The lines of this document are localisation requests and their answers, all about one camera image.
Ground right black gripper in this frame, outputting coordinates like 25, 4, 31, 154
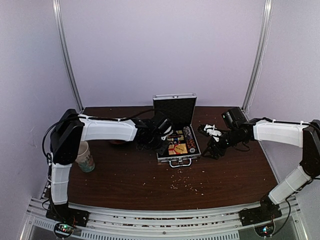
201, 127, 244, 160

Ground red Texas Hold'em card box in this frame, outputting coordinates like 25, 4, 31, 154
168, 143, 188, 155

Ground yellow round button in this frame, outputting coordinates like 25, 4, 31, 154
174, 145, 185, 153

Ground aluminium poker case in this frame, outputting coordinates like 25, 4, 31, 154
153, 93, 201, 168

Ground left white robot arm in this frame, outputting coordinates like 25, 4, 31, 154
48, 108, 174, 222

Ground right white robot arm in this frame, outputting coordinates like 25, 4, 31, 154
198, 118, 320, 221

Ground black triangular all-in button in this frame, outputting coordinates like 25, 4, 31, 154
167, 134, 184, 141

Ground orange black chip stack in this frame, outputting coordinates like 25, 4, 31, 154
186, 139, 197, 150

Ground aluminium front rail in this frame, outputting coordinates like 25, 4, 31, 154
17, 197, 311, 240

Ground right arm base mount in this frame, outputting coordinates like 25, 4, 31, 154
238, 205, 282, 238

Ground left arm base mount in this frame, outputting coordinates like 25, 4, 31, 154
45, 208, 90, 239

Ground right aluminium frame post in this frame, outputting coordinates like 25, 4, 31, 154
242, 0, 274, 114

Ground aluminium frame post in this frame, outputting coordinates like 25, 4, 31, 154
242, 0, 274, 114
52, 0, 84, 112

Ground left aluminium frame post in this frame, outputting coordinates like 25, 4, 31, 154
52, 0, 84, 112

